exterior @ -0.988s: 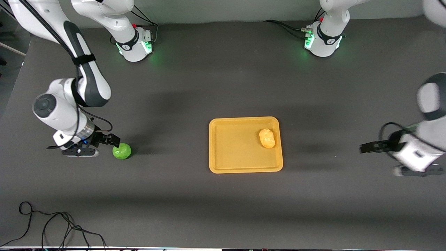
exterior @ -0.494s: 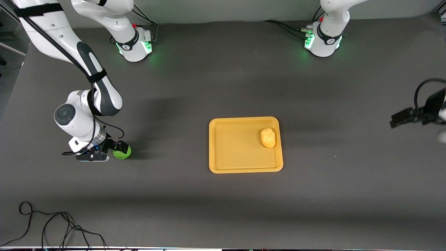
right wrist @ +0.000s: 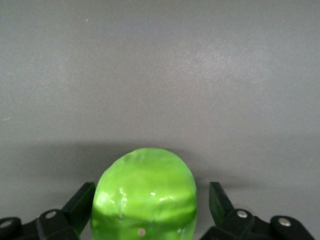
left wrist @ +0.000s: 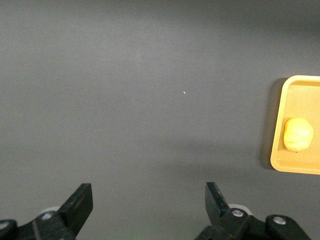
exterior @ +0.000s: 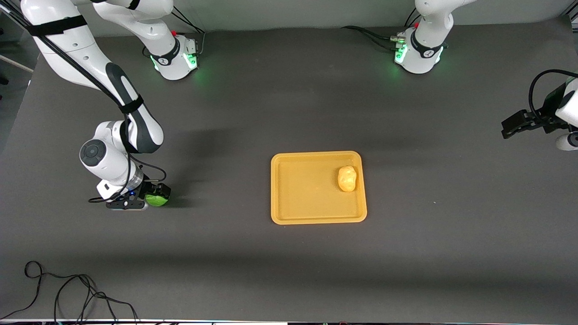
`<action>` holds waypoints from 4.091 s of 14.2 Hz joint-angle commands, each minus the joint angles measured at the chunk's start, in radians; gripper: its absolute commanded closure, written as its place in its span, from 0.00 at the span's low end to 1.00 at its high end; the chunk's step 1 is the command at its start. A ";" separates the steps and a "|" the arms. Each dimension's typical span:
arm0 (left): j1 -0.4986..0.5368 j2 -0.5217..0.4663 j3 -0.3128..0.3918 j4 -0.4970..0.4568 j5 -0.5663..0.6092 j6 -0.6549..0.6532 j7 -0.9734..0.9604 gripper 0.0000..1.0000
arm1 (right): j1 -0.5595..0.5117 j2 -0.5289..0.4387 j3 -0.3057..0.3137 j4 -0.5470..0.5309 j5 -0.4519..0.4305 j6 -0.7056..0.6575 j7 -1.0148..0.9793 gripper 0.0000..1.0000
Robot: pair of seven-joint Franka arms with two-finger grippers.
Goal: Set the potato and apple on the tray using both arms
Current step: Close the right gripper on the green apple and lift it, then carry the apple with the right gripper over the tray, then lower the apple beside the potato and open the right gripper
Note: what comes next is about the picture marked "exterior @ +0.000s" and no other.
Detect yellow potato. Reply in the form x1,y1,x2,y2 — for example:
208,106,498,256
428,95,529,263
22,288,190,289
337,165,359,193

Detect orange-yellow plastic tray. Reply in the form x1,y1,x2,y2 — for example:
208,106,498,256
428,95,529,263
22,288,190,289
270,151,368,225

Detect dark grey table mat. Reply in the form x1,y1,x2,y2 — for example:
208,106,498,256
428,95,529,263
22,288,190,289
0,18,578,322

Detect pale thin bar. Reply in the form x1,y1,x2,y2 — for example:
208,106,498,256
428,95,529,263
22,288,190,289
0,54,34,73

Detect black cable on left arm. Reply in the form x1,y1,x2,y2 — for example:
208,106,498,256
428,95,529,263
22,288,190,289
529,69,578,122

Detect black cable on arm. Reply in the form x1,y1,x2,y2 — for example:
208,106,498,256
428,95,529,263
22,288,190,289
0,0,168,204
529,69,578,122

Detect loose thin black cable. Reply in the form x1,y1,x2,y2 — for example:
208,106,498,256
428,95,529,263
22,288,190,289
0,261,140,324

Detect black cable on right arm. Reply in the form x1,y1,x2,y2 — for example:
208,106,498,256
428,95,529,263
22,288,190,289
0,0,168,204

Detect black cables at right arm base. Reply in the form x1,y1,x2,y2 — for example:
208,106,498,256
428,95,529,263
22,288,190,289
142,7,206,58

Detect black cables at arm base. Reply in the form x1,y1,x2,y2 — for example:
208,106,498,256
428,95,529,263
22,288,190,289
341,9,423,52
142,7,206,58

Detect black cables at left arm base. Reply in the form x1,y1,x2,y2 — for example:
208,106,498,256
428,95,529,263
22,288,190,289
341,9,423,52

